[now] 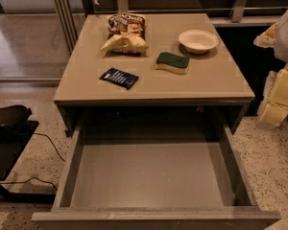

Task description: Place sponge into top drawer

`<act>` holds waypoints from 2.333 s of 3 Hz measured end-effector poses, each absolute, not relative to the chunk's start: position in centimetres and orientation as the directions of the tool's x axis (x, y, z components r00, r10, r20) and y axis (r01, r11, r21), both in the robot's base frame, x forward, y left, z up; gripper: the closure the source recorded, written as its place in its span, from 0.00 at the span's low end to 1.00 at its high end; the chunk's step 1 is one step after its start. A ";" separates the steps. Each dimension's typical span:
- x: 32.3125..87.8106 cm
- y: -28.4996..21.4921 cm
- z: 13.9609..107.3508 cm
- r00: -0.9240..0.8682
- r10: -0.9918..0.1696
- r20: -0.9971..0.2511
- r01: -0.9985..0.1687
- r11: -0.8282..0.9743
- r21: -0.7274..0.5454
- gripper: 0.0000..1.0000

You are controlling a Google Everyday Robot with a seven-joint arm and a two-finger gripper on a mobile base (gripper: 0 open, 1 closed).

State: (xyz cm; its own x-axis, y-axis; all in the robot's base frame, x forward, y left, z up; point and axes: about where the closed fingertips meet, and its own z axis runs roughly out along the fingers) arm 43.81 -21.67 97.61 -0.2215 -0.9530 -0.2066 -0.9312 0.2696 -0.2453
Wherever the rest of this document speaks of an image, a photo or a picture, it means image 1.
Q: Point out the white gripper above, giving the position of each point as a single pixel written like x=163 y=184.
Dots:
x=287 y=38

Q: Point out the green and yellow sponge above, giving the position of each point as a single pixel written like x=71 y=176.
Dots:
x=172 y=63

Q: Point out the grey drawer cabinet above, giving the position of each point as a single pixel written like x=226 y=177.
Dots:
x=212 y=79

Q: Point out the open grey top drawer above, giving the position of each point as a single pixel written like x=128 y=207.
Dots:
x=168 y=174

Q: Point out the white paper bowl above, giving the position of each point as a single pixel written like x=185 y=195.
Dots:
x=198 y=42

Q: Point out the brown chip bag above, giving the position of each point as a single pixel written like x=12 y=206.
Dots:
x=126 y=33

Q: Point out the dark blue snack packet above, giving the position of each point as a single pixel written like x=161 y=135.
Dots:
x=120 y=78

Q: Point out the black stand with tray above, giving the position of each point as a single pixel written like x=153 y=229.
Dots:
x=16 y=130

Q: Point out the metal support bracket right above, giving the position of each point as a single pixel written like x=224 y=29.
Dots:
x=237 y=11

